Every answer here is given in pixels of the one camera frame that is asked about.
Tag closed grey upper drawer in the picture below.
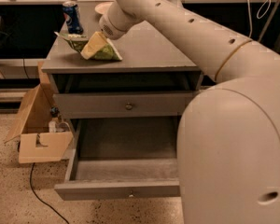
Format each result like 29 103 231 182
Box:
53 91 194 119

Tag metal stand pole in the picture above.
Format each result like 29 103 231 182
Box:
258 0 280 42

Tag white bowl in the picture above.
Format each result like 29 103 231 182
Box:
94 2 112 15

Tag green jalapeno chip bag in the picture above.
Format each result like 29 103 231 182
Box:
55 32 122 61

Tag open grey lower drawer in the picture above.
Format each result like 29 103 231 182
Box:
55 117 180 201

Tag white hanging cable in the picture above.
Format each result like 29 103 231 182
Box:
243 0 273 39

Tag open cardboard box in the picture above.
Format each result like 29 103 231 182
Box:
5 62 73 163

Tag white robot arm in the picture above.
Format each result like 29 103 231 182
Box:
99 0 280 224

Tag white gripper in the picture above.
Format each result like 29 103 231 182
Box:
80 1 144 60

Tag grey drawer cabinet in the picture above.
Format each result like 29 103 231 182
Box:
41 0 206 136

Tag black floor cable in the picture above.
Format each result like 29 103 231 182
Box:
29 162 71 224

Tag items inside cardboard box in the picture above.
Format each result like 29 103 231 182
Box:
49 107 70 133

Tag blue pepsi can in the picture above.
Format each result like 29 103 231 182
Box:
63 1 83 35

